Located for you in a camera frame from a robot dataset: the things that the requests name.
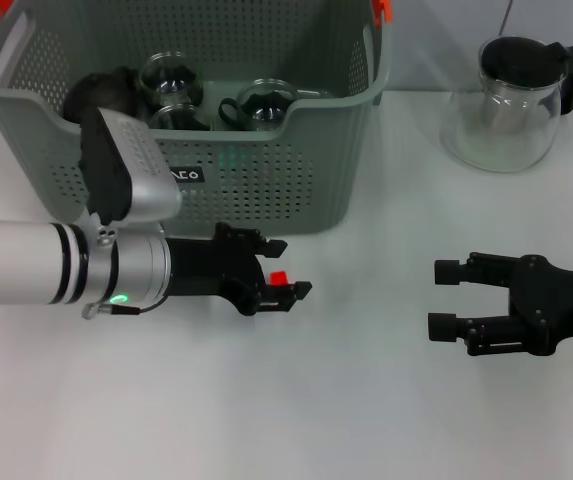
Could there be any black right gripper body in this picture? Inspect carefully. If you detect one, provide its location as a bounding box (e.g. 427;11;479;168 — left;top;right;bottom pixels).
504;253;573;357

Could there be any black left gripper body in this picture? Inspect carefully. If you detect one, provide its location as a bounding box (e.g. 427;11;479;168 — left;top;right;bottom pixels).
164;223;266;317

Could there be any glass teacup with black base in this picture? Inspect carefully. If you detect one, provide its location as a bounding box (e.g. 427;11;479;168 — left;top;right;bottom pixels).
219;78;300;132
138;52;206;114
148;103;212;132

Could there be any grey-green perforated storage bin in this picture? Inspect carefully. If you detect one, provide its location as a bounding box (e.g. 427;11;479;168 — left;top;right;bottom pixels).
0;0;397;236

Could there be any glass pitcher with black lid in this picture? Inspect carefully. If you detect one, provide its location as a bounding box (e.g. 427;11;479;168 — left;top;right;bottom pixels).
439;35;573;174

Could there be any dark clay teapot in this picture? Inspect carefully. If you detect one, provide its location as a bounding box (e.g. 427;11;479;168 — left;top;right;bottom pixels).
62;67;142;124

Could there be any left arm grey cable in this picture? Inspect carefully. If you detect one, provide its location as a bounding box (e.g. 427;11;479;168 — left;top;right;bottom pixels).
81;294;165;321

